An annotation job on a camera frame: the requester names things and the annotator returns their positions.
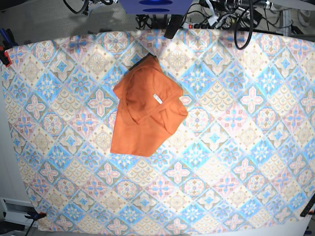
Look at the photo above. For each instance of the orange T-shirt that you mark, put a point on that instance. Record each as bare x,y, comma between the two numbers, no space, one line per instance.
149,109

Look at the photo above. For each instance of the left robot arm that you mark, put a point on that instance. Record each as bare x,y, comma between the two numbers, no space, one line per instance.
233,5

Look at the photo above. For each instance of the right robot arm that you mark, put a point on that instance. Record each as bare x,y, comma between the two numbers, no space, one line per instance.
88,5

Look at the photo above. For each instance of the patterned blue tablecloth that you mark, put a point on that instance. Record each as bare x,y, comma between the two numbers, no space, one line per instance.
243,158

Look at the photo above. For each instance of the white power strip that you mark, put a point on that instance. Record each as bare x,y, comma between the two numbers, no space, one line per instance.
204,26

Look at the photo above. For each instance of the black orange clamp bottom left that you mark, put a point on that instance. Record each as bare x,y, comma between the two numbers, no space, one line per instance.
34,216

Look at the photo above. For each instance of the blue clamp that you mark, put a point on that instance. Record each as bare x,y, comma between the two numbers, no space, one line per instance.
8,38

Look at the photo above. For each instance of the black clamp bottom right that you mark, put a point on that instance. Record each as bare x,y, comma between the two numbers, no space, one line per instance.
307,210

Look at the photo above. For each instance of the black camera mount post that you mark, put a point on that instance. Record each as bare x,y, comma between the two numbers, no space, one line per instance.
174,24

